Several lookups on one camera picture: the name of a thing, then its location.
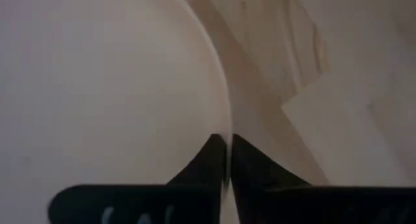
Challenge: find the pale blue plate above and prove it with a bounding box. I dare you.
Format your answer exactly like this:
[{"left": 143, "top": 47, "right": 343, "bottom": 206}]
[{"left": 0, "top": 0, "right": 234, "bottom": 224}]

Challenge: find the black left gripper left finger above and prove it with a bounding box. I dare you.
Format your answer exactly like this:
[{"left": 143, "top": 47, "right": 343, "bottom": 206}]
[{"left": 47, "top": 133, "right": 228, "bottom": 224}]

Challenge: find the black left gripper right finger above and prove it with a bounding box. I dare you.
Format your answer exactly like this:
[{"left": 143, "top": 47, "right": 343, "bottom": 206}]
[{"left": 231, "top": 134, "right": 416, "bottom": 224}]

